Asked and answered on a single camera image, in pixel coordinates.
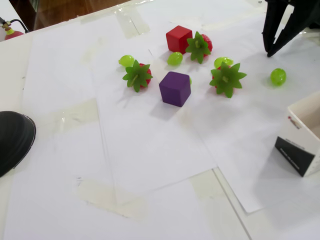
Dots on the black round stand base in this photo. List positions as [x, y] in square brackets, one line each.
[15, 142]

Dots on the red fire extinguisher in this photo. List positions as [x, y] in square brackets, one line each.
[13, 35]

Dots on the beige masking tape strip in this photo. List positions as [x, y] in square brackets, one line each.
[105, 197]
[205, 186]
[80, 110]

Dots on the purple cube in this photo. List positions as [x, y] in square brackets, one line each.
[173, 90]

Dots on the red cube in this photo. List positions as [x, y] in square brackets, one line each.
[176, 40]

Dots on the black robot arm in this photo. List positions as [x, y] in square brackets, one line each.
[315, 25]

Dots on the red plastic strawberry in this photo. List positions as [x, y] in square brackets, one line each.
[137, 76]
[198, 48]
[227, 80]

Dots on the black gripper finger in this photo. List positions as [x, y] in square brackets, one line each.
[297, 20]
[271, 22]

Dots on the white and black cardboard box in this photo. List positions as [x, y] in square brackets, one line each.
[295, 155]

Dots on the dark brown cabinet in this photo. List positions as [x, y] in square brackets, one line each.
[25, 13]

